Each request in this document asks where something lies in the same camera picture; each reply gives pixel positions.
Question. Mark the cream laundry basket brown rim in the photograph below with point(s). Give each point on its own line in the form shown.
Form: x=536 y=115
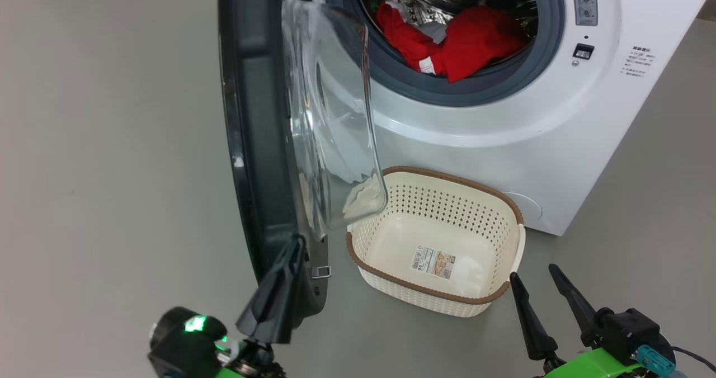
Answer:
x=458 y=227

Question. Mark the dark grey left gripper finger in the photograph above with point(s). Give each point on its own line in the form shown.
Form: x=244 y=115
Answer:
x=292 y=299
x=260 y=311

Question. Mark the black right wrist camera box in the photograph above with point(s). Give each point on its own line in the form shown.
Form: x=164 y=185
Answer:
x=632 y=330

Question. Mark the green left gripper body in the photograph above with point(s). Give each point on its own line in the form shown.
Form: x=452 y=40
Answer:
x=249 y=361

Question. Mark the red and white garment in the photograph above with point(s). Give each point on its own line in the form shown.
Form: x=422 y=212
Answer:
x=470 y=42

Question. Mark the black round glass washer door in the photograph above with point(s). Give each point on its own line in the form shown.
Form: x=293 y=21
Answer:
x=263 y=143

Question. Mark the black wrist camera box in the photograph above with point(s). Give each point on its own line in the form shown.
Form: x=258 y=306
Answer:
x=182 y=344
x=632 y=330

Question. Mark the white printed product label sticker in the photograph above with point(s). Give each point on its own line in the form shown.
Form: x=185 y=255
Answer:
x=433 y=263

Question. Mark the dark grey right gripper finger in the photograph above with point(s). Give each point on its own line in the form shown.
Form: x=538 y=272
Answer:
x=584 y=316
x=537 y=333

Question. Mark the white front-load washing machine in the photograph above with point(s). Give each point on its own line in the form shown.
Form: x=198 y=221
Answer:
x=559 y=143

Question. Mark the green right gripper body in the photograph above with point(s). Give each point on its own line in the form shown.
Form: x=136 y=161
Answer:
x=593 y=367

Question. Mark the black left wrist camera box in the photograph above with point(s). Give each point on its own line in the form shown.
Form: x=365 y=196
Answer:
x=182 y=344

